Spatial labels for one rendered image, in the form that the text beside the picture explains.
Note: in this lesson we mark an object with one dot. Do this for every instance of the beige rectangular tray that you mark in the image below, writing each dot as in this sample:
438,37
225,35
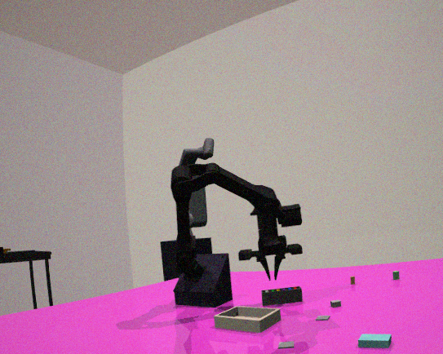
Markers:
248,319

